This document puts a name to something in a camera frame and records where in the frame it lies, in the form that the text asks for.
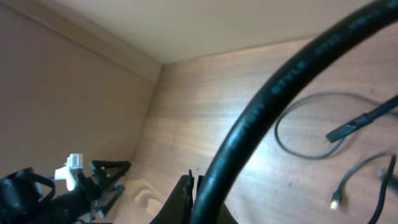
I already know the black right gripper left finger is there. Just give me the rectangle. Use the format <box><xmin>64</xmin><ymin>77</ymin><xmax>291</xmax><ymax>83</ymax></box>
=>
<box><xmin>150</xmin><ymin>170</ymin><xmax>195</xmax><ymax>224</ymax></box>

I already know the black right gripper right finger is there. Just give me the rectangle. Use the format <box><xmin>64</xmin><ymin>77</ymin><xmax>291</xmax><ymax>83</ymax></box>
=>
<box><xmin>197</xmin><ymin>175</ymin><xmax>238</xmax><ymax>224</ymax></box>

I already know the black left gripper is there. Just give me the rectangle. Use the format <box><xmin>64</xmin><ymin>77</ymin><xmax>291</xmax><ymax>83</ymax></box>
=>
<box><xmin>46</xmin><ymin>161</ymin><xmax>131</xmax><ymax>223</ymax></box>

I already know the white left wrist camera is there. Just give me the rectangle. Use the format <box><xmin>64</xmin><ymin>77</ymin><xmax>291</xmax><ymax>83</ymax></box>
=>
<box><xmin>54</xmin><ymin>153</ymin><xmax>83</xmax><ymax>191</ymax></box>

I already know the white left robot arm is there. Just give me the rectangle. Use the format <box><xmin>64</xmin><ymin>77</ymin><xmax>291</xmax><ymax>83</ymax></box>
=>
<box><xmin>1</xmin><ymin>154</ymin><xmax>131</xmax><ymax>224</ymax></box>

